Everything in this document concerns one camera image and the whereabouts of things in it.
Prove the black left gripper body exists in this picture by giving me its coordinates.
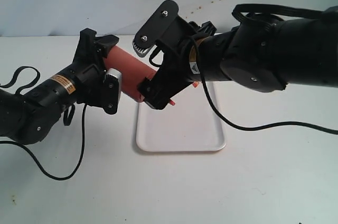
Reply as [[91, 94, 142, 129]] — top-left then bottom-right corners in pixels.
[[72, 29, 105, 105]]

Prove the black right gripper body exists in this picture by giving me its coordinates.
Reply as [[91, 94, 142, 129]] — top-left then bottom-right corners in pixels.
[[138, 17, 217, 110]]

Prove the red sauce squeeze bottle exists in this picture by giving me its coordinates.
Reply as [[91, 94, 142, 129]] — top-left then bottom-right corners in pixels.
[[104, 46, 198, 110]]

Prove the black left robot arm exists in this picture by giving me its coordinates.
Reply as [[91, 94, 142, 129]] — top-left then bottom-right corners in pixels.
[[1, 29, 122, 145]]

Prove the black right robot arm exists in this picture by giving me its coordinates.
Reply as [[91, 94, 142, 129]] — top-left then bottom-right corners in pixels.
[[137, 4, 337, 110]]

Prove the white rectangular plastic tray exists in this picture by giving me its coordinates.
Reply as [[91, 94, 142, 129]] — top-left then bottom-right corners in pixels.
[[135, 84, 227, 153]]

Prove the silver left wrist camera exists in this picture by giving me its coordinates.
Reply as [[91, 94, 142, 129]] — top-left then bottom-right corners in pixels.
[[101, 68, 122, 115]]

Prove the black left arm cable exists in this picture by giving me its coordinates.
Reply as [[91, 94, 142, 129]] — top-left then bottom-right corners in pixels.
[[0, 66, 88, 181]]

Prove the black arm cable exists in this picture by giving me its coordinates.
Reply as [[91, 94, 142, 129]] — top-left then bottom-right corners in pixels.
[[0, 66, 88, 181], [149, 3, 338, 135]]

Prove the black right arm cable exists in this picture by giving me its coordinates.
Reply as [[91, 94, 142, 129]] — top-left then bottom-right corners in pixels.
[[149, 3, 338, 135]]

